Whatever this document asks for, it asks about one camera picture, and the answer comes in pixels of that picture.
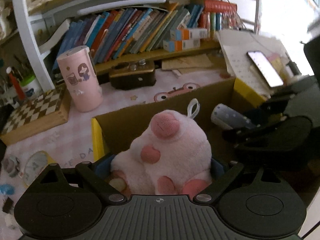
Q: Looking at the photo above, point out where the pink plush pig toy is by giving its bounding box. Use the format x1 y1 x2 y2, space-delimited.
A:
108 99 213 198

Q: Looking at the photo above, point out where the clear tape roll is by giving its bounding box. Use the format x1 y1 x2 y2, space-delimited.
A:
20 151 55 187

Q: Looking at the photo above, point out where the lower orange blue box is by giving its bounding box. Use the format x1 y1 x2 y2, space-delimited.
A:
163 39 201 53

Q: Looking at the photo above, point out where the small blue object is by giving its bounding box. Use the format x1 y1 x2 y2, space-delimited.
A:
0 184 15 195

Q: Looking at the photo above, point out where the red thick book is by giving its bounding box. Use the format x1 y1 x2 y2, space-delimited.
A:
204 0 238 13

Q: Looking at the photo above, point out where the dark brown metal box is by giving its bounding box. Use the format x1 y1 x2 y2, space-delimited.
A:
109 59 156 90

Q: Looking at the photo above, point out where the pink checkered tablecloth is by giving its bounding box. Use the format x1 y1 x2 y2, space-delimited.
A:
0 67 233 240

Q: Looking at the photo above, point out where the white green lid jar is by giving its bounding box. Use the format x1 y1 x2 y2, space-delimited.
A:
20 74 42 100

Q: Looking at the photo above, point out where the wooden chessboard box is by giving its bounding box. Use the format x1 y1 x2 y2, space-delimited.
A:
1 85 71 145

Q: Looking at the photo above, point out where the pink cartoon cylinder container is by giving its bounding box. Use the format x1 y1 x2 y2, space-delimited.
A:
57 46 103 112

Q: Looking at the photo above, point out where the dotted paper cup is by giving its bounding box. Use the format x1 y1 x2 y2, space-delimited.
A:
211 103 256 129

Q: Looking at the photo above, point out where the orange blue box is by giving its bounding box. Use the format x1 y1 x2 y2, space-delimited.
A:
170 28 208 41
163 39 201 53

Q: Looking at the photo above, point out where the smartphone lying on papers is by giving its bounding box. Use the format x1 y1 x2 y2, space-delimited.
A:
247 51 284 88

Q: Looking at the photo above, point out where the yellow cardboard box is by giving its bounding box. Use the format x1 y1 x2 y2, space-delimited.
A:
90 76 320 205

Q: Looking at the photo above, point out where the upper orange blue box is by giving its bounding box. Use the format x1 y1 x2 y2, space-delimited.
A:
170 28 208 41

